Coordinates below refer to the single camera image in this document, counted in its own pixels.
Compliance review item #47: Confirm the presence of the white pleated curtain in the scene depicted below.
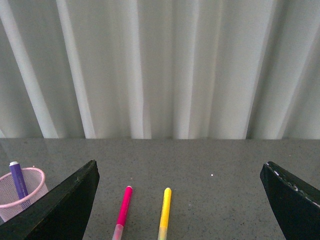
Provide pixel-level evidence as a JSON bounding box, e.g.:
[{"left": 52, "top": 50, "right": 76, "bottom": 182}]
[{"left": 0, "top": 0, "right": 320, "bottom": 140}]

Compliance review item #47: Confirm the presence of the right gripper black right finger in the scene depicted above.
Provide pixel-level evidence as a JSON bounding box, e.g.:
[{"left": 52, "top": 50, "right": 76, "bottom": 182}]
[{"left": 260, "top": 161, "right": 320, "bottom": 240}]

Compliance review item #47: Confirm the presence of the pink highlighter pen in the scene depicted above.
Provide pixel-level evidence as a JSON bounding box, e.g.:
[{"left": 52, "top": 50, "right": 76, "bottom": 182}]
[{"left": 112, "top": 185, "right": 133, "bottom": 240}]

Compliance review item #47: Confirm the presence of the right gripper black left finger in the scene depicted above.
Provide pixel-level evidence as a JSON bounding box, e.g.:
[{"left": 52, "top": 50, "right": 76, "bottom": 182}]
[{"left": 0, "top": 160, "right": 100, "bottom": 240}]

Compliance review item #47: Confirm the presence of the pink mesh pen cup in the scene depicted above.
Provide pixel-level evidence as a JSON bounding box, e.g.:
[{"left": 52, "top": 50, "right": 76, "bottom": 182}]
[{"left": 0, "top": 167, "right": 49, "bottom": 222}]

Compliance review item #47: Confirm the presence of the yellow highlighter pen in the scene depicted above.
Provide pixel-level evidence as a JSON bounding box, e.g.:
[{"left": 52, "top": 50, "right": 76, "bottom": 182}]
[{"left": 157, "top": 187, "right": 172, "bottom": 240}]

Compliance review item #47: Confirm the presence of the purple highlighter pen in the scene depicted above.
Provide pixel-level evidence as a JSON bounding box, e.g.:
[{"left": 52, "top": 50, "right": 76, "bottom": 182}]
[{"left": 9, "top": 161, "right": 29, "bottom": 200}]

